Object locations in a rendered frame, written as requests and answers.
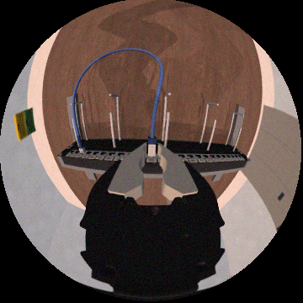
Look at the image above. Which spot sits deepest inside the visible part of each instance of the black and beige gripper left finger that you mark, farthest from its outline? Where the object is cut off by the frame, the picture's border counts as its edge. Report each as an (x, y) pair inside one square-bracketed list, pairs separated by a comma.
[(123, 179)]

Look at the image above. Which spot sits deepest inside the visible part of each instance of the blue cable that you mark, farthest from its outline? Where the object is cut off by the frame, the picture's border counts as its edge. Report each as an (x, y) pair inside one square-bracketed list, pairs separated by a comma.
[(159, 87)]

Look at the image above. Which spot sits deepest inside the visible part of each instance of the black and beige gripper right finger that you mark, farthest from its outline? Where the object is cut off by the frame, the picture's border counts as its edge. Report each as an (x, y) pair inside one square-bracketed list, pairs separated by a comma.
[(180, 179)]

